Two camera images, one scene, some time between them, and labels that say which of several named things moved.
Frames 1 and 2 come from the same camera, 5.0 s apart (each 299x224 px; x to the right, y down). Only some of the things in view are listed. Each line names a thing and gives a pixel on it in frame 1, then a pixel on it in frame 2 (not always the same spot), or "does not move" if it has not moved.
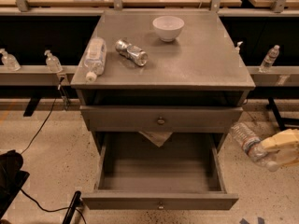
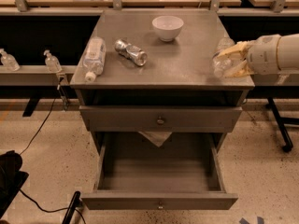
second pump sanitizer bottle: x=52 y=63 does not move
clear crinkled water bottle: x=250 y=143 -> x=220 y=63
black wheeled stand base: x=281 y=121 does not move
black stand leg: x=76 y=200 does not move
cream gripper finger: x=283 y=140 -> x=237 y=51
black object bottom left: x=12 y=178 does not move
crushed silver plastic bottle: x=132 y=52 does not move
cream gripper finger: x=286 y=156 -> x=240 y=70
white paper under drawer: x=157 y=137 does not move
